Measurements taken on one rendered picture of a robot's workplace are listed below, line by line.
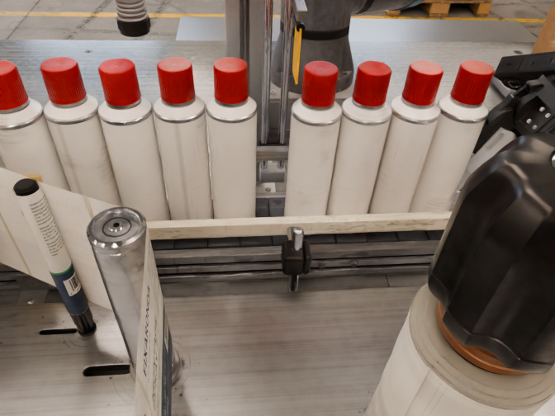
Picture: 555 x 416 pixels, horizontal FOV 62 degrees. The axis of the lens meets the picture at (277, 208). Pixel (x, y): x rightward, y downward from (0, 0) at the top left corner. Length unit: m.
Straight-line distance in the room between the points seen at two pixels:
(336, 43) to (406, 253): 0.37
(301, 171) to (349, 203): 0.08
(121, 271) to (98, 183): 0.22
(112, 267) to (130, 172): 0.20
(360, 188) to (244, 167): 0.13
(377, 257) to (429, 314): 0.31
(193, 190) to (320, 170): 0.14
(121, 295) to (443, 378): 0.21
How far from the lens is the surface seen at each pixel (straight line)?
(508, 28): 1.43
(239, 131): 0.47
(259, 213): 0.58
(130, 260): 0.32
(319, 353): 0.47
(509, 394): 0.27
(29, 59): 1.14
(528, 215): 0.19
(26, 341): 0.52
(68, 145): 0.50
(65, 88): 0.48
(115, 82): 0.46
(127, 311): 0.36
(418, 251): 0.59
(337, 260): 0.57
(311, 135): 0.47
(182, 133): 0.47
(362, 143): 0.48
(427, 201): 0.57
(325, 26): 0.77
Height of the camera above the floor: 1.28
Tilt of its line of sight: 43 degrees down
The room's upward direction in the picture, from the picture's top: 3 degrees clockwise
